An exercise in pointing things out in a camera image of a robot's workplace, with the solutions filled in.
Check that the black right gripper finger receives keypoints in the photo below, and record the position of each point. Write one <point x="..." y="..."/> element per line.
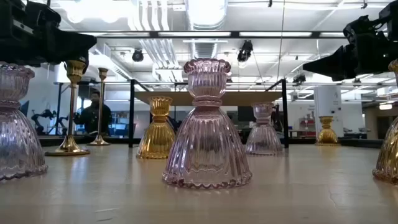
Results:
<point x="337" y="63"/>

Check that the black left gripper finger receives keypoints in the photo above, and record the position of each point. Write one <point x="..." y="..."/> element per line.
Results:
<point x="76" y="45"/>
<point x="86" y="67"/>

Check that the amber glass candle holder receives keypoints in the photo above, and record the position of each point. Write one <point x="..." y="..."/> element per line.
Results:
<point x="157" y="137"/>
<point x="326" y="135"/>
<point x="390" y="155"/>

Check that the tall brass candlestick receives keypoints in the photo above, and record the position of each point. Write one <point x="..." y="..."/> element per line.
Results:
<point x="99" y="141"/>
<point x="68" y="147"/>

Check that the pink glass candle holder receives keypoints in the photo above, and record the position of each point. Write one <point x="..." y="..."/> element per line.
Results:
<point x="263" y="137"/>
<point x="18" y="133"/>
<point x="206" y="140"/>

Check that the black background robot arm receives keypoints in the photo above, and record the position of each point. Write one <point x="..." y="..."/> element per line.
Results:
<point x="43" y="116"/>

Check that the black ceiling spotlight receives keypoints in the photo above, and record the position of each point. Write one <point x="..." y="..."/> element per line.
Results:
<point x="299" y="78"/>
<point x="245" y="51"/>
<point x="137" y="55"/>

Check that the white cylindrical pillar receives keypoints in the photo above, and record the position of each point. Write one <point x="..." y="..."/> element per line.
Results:
<point x="328" y="105"/>

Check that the person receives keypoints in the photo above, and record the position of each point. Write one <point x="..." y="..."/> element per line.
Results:
<point x="93" y="118"/>

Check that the wooden shelf with black legs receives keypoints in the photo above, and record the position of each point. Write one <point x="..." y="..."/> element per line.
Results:
<point x="248" y="98"/>

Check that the black monitor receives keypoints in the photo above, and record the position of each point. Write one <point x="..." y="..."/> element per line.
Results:
<point x="245" y="113"/>

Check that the black metal table frame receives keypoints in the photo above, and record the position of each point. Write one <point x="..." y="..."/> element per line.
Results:
<point x="357" y="143"/>

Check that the black overhead frame beam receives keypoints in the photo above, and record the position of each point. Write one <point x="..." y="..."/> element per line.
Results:
<point x="234" y="34"/>

